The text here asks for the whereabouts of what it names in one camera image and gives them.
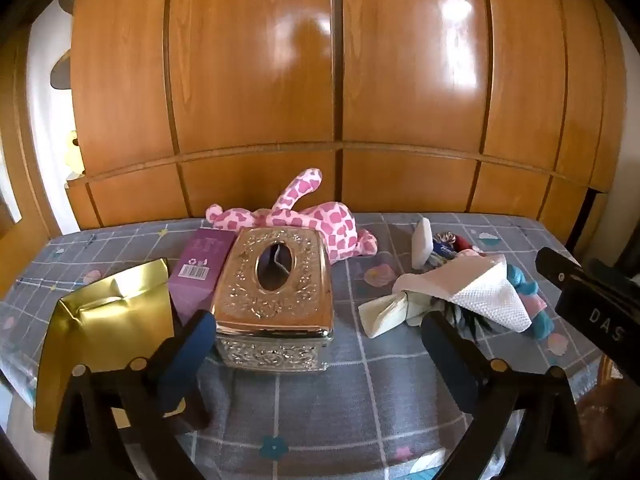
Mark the teal and pink sock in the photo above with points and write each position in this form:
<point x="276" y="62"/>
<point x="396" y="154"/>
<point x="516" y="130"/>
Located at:
<point x="542" y="325"/>

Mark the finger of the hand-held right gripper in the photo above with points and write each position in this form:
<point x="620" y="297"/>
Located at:
<point x="555" y="267"/>

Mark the leopard print scrunchie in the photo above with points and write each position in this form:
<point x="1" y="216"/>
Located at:
<point x="444" y="238"/>

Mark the wooden wardrobe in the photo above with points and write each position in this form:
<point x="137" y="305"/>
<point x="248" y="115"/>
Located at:
<point x="250" y="85"/>

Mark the blue snack packet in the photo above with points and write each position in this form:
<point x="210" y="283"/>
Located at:
<point x="444" y="252"/>

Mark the gold embossed tissue box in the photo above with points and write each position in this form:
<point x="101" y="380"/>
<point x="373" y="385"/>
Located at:
<point x="300" y="310"/>

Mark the yellow plush toy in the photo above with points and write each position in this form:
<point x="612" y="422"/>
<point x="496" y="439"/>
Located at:
<point x="73" y="160"/>

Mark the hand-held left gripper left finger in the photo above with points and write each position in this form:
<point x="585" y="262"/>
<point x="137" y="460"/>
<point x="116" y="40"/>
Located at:
<point x="185" y="360"/>

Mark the purple cardboard box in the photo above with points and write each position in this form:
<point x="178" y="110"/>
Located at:
<point x="200" y="255"/>

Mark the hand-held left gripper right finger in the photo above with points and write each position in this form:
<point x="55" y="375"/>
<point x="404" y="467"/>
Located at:
<point x="450" y="360"/>

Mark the wooden door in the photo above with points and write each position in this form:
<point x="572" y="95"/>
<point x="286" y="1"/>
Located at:
<point x="30" y="200"/>

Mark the cream tissue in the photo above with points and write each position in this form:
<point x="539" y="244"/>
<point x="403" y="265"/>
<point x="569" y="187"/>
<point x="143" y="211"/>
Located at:
<point x="385" y="312"/>

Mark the pink spotted plush toy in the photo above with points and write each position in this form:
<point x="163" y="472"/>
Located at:
<point x="330" y="220"/>

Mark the gold foil bag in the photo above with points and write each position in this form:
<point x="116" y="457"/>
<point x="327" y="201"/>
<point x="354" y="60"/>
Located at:
<point x="100" y="320"/>

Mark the white paper towel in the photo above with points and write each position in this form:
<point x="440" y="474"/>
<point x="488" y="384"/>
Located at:
<point x="480" y="290"/>

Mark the grey checked bed sheet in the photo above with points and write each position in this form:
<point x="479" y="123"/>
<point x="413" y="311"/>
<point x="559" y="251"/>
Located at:
<point x="320" y="410"/>

